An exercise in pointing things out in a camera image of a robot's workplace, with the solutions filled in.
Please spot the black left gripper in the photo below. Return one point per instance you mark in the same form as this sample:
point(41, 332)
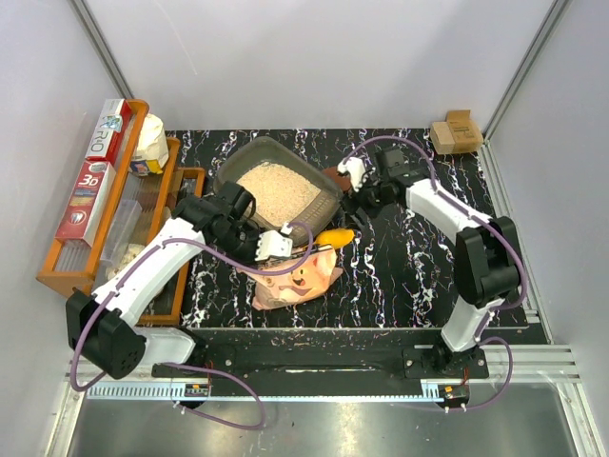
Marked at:
point(251, 256)

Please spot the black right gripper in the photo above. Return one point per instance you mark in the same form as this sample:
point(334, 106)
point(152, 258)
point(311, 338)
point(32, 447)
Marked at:
point(353, 200)

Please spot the pink cat litter bag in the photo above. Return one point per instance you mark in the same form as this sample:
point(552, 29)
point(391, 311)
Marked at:
point(309, 281)

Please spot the yellow plastic litter scoop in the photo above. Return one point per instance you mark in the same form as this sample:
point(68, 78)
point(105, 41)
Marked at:
point(336, 238)

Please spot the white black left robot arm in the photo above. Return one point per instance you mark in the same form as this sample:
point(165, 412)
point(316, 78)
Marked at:
point(102, 326)

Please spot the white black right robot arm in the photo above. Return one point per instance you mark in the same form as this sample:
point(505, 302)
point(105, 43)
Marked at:
point(487, 268)

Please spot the grey plastic litter box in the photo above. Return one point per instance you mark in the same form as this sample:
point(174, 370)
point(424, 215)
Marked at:
point(285, 187)

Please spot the brown cardboard box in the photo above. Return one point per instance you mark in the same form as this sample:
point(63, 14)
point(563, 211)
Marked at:
point(457, 134)

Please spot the red white toothpaste box lower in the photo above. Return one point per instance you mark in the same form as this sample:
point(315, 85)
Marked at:
point(86, 204)

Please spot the red white toothpaste box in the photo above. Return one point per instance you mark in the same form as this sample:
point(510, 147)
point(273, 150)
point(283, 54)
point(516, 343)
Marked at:
point(109, 131)
point(86, 204)

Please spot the red white toothpaste box upper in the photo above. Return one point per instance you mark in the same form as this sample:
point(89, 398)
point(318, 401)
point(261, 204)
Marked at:
point(109, 131)

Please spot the orange wooden rack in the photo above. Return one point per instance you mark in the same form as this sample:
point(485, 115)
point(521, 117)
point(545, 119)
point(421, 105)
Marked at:
point(111, 206)

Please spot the clear plastic container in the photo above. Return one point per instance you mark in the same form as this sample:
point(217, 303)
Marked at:
point(123, 224)

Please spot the white paper flour bag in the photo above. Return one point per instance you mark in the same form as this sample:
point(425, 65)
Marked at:
point(151, 153)

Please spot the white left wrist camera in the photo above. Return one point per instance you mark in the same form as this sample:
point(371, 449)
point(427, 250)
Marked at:
point(274, 244)

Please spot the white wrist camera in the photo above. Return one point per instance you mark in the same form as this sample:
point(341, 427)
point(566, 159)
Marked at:
point(274, 244)
point(354, 168)

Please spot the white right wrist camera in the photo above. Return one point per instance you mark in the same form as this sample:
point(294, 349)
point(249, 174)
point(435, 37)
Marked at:
point(354, 168)

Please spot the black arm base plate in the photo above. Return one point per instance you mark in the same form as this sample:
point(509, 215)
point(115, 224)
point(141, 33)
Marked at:
point(403, 352)

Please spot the aluminium rail frame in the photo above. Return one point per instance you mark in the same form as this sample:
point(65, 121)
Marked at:
point(450, 395)

